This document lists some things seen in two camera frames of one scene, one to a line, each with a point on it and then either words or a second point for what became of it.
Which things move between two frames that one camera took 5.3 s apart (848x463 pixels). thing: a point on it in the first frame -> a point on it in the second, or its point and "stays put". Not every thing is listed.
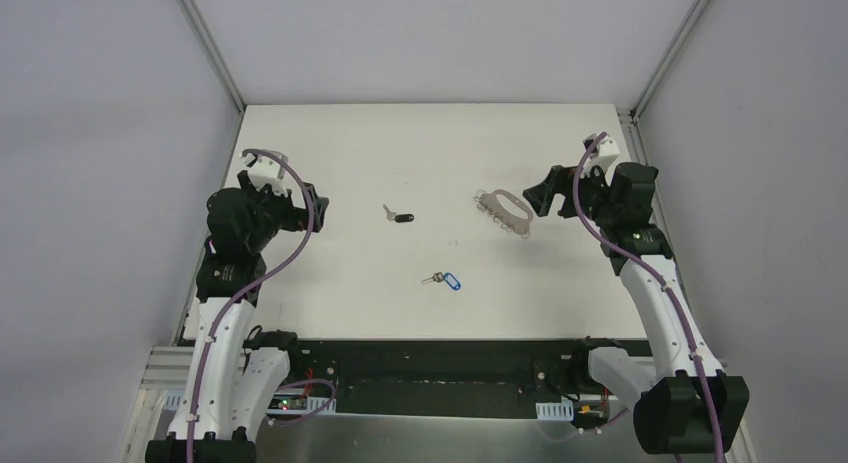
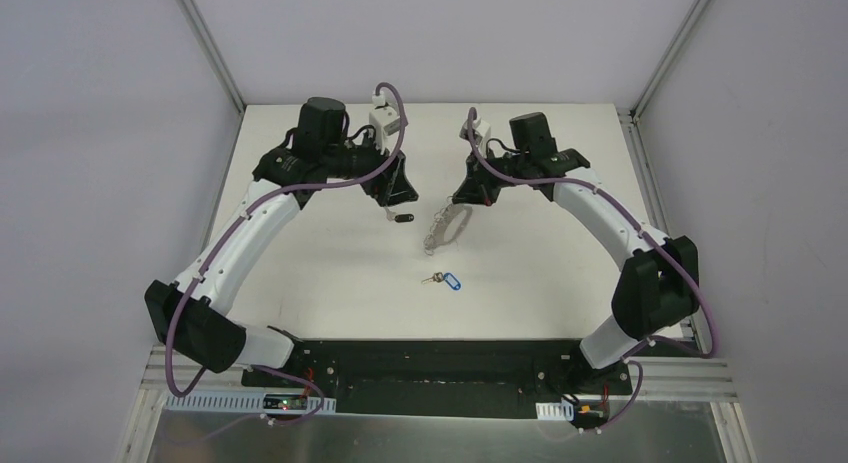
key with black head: (399, 218) stays put
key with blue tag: (440, 277) stays put
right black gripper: (565, 193) -> (472, 184)
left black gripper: (295, 212) -> (392, 178)
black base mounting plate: (444, 378) stays put
